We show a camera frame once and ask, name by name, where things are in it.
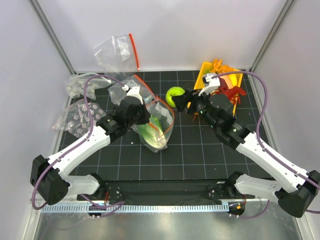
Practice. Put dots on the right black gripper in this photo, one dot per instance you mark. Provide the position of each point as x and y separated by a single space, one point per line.
191 96

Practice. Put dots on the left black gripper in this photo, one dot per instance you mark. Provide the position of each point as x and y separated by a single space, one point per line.
146 115

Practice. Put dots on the toy green apple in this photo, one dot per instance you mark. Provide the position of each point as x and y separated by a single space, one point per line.
173 92

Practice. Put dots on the toy green lettuce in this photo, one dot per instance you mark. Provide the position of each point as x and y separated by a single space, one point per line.
152 134

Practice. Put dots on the clear bag orange zipper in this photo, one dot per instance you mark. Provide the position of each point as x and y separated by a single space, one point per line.
118 55
166 116
118 93

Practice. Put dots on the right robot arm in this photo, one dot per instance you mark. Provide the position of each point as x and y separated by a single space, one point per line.
292 188

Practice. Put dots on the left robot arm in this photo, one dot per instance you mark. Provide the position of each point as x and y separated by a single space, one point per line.
50 176

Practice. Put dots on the bag of pink discs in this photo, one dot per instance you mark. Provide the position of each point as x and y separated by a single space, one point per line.
75 118

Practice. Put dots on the upright clear bag orange zipper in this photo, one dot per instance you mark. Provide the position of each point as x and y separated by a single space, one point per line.
118 55

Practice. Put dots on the bag of white discs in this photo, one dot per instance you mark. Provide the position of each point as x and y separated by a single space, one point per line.
74 85

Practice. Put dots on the yellow plastic tray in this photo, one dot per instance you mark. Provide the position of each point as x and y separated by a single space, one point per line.
202 72

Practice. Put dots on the toy orange coral piece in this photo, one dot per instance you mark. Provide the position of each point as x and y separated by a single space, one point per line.
218 67

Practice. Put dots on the toy pink sausage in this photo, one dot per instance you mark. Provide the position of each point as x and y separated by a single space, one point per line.
227 81

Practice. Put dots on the black grid mat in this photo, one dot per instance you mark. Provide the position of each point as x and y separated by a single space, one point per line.
193 152

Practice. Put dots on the toy red lobster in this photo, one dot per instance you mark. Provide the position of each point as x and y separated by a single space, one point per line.
218 103

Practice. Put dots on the toy yellow lemon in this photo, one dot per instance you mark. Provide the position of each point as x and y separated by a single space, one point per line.
233 79

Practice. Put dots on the black mounting plate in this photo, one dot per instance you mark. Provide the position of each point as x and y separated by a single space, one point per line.
175 192

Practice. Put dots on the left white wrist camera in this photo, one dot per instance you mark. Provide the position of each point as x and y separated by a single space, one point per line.
135 92

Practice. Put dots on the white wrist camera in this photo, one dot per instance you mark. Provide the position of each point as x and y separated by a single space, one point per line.
135 92
211 83

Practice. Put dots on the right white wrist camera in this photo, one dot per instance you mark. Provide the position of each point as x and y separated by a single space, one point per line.
211 83

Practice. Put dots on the aluminium front rail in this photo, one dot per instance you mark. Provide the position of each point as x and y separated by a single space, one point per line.
162 202

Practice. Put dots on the right aluminium post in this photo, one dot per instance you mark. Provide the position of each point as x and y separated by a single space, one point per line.
284 12

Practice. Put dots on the aluminium post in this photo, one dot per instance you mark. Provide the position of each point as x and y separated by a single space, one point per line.
51 34
284 12

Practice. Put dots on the left aluminium post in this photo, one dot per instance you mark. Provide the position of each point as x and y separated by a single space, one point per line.
51 34

